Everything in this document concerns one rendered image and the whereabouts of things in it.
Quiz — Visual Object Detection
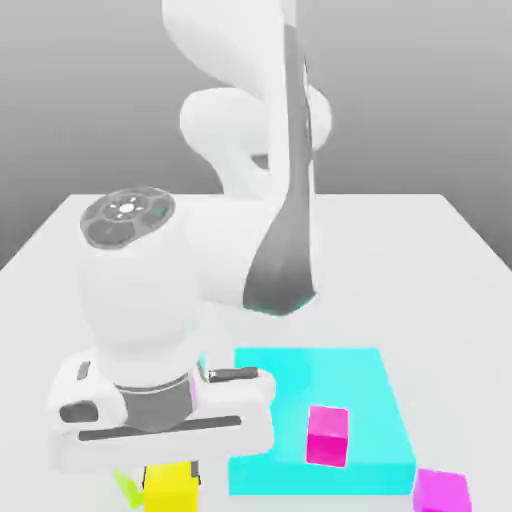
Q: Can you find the small yellow cube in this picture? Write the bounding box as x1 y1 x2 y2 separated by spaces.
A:
142 461 201 512

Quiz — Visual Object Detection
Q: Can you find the small magenta cube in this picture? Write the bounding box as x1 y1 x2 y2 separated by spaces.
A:
305 404 350 470

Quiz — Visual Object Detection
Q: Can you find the large cyan box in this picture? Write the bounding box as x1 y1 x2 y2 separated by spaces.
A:
227 346 418 498

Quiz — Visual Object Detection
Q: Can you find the small lime green cube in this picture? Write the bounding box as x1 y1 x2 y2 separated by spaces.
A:
112 468 146 510

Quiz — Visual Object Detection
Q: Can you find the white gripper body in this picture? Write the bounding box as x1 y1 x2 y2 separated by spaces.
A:
52 371 278 477

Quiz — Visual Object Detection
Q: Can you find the small violet cube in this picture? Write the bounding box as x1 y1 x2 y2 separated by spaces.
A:
411 468 474 512

